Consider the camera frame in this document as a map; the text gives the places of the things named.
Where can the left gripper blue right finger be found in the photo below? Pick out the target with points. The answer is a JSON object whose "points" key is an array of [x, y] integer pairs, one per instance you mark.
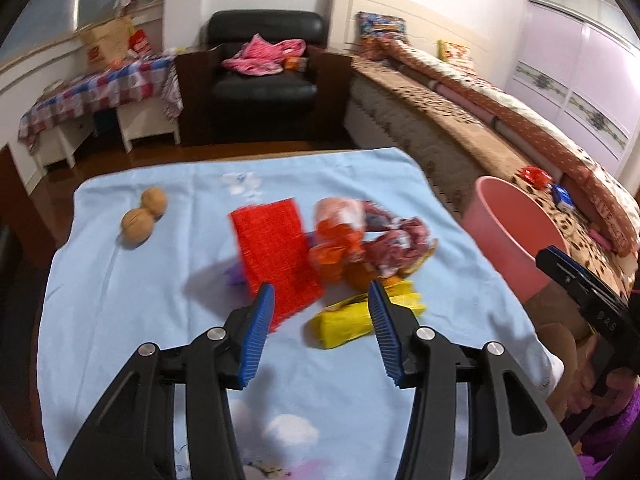
{"points": [[381, 312]]}

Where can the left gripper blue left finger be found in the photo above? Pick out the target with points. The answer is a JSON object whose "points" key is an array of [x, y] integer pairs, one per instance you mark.
{"points": [[252, 333]]}

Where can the yellow wrapper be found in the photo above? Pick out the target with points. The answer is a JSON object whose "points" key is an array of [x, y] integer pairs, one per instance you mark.
{"points": [[350, 319]]}

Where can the red foam fruit net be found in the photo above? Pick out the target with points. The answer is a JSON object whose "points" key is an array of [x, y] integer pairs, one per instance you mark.
{"points": [[274, 249]]}

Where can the red white paper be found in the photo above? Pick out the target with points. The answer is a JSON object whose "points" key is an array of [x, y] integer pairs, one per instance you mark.
{"points": [[390, 242]]}

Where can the orange wrapper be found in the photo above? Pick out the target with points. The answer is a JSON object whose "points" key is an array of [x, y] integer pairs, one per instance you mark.
{"points": [[338, 244]]}

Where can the purple white sock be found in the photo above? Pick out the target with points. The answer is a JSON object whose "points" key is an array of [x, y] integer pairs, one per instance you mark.
{"points": [[235, 275]]}

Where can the pink plastic trash bucket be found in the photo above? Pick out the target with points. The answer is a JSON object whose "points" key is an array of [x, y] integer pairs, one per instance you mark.
{"points": [[510, 228]]}

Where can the person's right hand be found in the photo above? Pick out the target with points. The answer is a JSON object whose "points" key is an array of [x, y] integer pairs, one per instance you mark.
{"points": [[573, 394]]}

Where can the polka dot folded quilt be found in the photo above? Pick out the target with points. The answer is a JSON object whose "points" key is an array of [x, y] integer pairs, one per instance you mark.
{"points": [[614, 204]]}

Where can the blue tissue pack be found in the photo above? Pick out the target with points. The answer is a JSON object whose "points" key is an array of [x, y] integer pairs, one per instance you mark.
{"points": [[561, 199]]}

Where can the light blue table cloth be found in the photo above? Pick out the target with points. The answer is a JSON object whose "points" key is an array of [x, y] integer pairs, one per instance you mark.
{"points": [[162, 254]]}

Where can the red snack bag on bed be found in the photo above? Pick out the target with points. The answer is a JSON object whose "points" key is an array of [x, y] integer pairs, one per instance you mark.
{"points": [[535, 176]]}

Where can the walnut far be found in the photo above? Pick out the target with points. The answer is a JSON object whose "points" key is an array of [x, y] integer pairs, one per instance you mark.
{"points": [[155, 201]]}

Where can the black leather armchair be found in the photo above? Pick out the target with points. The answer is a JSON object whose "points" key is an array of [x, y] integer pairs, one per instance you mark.
{"points": [[264, 76]]}

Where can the bed with brown leaf blanket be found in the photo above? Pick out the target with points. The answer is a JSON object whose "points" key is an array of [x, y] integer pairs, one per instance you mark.
{"points": [[454, 140]]}

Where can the table with checkered cloth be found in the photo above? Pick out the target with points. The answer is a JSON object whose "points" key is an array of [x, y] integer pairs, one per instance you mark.
{"points": [[144, 93]]}

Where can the orange box on armchair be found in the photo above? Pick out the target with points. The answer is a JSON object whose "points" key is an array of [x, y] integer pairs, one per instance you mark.
{"points": [[297, 64]]}

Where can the lilac wardrobe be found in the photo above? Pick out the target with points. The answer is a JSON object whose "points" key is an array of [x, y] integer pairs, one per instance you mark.
{"points": [[578, 67]]}

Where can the pink garment on armchair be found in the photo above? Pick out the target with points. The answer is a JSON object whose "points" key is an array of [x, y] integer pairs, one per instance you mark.
{"points": [[258, 57]]}

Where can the yellow floral pillow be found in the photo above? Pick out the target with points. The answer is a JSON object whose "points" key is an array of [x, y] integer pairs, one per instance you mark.
{"points": [[456, 55]]}

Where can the colourful patterned pillow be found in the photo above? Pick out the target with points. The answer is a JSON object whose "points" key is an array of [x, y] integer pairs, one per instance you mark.
{"points": [[372, 27]]}

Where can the brown paper bag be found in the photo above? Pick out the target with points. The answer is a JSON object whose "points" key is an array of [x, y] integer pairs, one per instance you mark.
{"points": [[107, 45]]}

